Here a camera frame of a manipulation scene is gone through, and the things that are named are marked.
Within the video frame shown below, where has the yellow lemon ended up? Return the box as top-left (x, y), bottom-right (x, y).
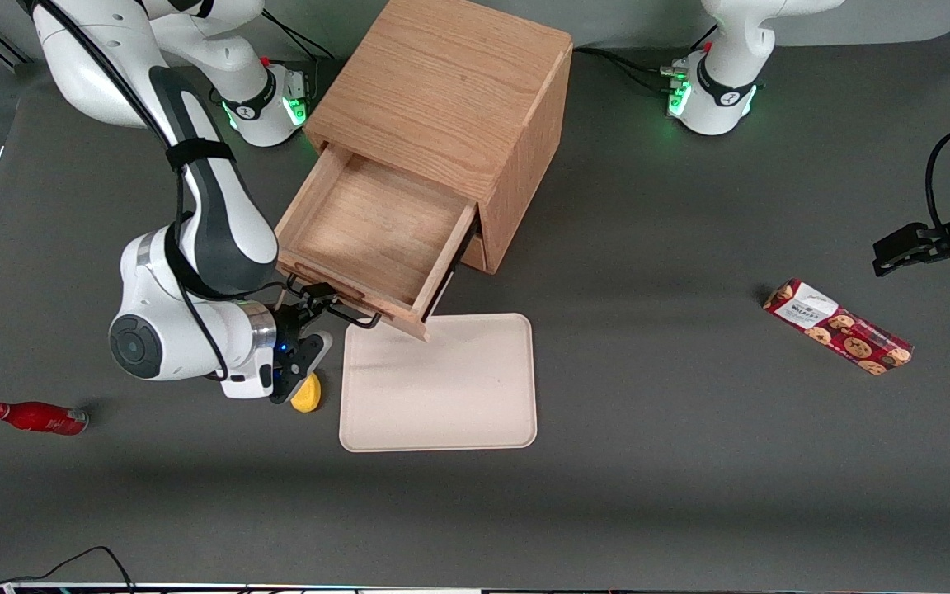
top-left (290, 373), bottom-right (324, 414)

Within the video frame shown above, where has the black left base cable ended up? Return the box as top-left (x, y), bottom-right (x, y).
top-left (572, 46), bottom-right (682, 79)
top-left (607, 54), bottom-right (682, 96)

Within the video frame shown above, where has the black base cable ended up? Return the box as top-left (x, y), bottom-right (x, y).
top-left (263, 10), bottom-right (337, 63)
top-left (607, 54), bottom-right (682, 96)
top-left (572, 46), bottom-right (682, 79)

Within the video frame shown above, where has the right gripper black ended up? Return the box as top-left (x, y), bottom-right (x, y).
top-left (270, 282), bottom-right (338, 406)

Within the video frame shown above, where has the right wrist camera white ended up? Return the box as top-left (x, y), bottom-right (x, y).
top-left (221, 363), bottom-right (279, 401)

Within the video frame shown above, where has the beige rectangular tray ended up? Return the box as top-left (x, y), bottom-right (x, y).
top-left (338, 313), bottom-right (538, 454)

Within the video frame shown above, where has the black right base cable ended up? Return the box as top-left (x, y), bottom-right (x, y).
top-left (263, 10), bottom-right (337, 63)

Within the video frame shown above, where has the red drink bottle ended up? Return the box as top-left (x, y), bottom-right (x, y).
top-left (0, 400), bottom-right (91, 437)

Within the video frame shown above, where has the black cable at table edge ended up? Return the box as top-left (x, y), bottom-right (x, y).
top-left (0, 545), bottom-right (136, 593)

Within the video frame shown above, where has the red cookie box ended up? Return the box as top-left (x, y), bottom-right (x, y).
top-left (761, 278), bottom-right (915, 378)

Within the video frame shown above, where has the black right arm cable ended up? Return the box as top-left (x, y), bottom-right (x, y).
top-left (28, 0), bottom-right (233, 382)

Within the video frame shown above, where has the wooden drawer cabinet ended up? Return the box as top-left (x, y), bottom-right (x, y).
top-left (303, 0), bottom-right (575, 276)

